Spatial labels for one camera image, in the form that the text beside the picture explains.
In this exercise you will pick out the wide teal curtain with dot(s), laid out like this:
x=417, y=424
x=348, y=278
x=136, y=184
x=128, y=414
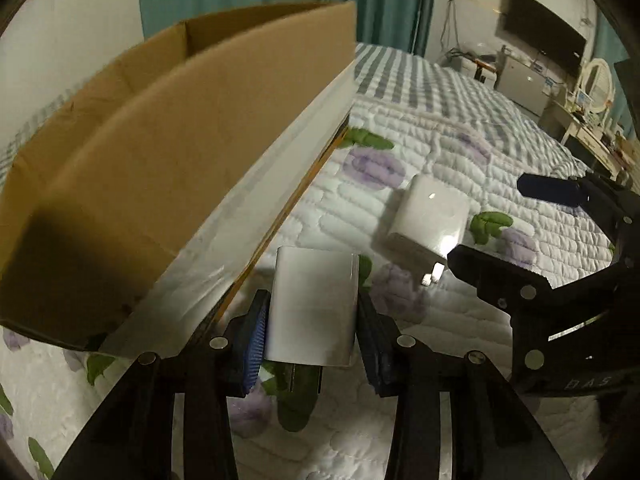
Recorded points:
x=300, y=0

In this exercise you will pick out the white mop pole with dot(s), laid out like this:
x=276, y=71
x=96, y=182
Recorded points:
x=419, y=20

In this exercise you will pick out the white power adapter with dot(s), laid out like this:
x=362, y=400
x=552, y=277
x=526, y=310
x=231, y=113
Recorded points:
x=312, y=305
x=430, y=217

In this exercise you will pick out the brown cardboard box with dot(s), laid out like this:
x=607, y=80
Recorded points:
x=150, y=160

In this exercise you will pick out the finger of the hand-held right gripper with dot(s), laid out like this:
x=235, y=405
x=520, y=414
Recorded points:
x=490, y=272
x=550, y=189

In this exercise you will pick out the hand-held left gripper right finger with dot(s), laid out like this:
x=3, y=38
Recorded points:
x=374, y=347

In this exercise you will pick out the white vanity table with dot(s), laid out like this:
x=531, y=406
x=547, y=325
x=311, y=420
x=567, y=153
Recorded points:
x=595, y=142

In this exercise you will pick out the narrow teal curtain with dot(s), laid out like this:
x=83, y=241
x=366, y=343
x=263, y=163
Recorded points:
x=607, y=40

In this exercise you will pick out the grey gingham blanket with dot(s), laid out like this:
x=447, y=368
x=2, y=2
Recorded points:
x=425, y=75

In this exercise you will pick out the grey small fridge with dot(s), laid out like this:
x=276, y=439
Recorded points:
x=525, y=82

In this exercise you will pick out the white suitcase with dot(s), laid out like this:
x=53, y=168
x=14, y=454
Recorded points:
x=472, y=67

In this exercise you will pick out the black wall television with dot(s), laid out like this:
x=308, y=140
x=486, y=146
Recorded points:
x=545, y=30

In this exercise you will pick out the white oval mirror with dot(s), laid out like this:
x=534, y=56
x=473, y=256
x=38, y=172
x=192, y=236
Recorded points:
x=597, y=85

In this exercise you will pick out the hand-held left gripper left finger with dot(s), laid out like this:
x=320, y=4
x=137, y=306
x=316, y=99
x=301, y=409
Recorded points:
x=252, y=342

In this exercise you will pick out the white floral quilt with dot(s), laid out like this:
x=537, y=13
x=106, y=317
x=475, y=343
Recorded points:
x=450, y=130

